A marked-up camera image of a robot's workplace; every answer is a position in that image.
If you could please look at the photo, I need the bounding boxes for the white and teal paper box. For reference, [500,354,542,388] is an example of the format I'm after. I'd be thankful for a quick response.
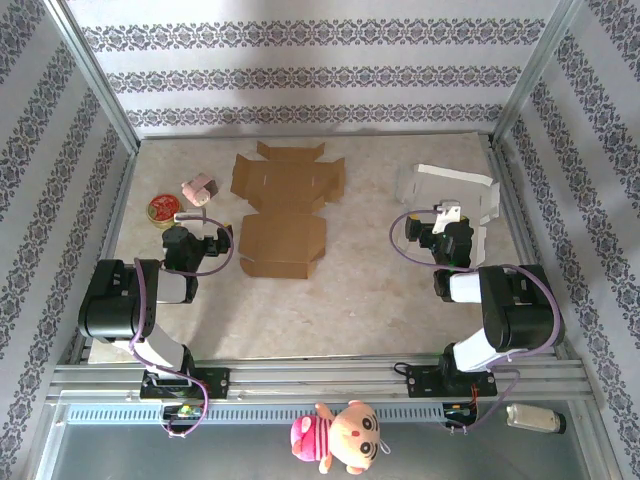
[397,163,502,266]

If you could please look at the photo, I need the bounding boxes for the brown cardboard box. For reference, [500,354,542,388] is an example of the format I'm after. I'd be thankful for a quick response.
[228,140,347,280]

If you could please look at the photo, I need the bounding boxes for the small pink box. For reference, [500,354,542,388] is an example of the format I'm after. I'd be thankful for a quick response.
[180,172,220,208]

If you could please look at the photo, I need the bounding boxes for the red round tin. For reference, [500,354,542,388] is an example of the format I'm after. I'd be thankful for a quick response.
[146,194,185,230]

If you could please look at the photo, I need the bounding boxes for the small circuit board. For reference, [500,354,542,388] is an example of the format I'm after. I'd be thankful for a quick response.
[162,403,206,421]
[442,402,479,421]

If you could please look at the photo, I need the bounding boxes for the pink plush doll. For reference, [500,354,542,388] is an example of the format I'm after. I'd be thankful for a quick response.
[289,399,392,476]

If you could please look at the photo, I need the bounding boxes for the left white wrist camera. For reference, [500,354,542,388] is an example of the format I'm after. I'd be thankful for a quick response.
[172,208,209,239]

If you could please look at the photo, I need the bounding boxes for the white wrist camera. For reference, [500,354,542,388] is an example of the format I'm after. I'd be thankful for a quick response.
[432,200,464,236]
[172,208,209,239]

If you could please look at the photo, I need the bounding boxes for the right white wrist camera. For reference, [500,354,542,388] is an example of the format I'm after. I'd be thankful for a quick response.
[432,200,464,236]

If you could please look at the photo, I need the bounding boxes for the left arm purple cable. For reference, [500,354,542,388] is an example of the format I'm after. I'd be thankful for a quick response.
[127,212,236,441]

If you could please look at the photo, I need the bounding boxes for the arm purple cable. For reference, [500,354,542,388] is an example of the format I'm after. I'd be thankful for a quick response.
[388,208,565,435]
[127,212,236,441]

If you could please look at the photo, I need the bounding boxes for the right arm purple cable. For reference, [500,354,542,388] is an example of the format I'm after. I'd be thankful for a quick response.
[388,208,565,435]

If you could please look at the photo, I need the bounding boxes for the aluminium side rail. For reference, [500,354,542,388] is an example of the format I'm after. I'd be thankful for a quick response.
[487,142,571,360]
[68,149,139,365]

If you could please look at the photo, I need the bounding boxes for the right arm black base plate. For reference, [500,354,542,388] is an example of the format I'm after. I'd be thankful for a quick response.
[394,363,499,400]

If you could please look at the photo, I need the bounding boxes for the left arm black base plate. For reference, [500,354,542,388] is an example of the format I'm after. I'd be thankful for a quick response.
[138,366,232,401]

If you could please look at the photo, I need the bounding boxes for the slotted grey cable tray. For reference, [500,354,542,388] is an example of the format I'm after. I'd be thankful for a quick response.
[64,402,481,426]

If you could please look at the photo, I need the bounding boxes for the aluminium mounting rail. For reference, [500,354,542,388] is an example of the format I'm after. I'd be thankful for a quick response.
[47,354,599,401]

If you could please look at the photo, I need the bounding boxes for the aluminium frame post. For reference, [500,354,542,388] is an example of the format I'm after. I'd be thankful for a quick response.
[489,0,586,149]
[43,0,141,156]

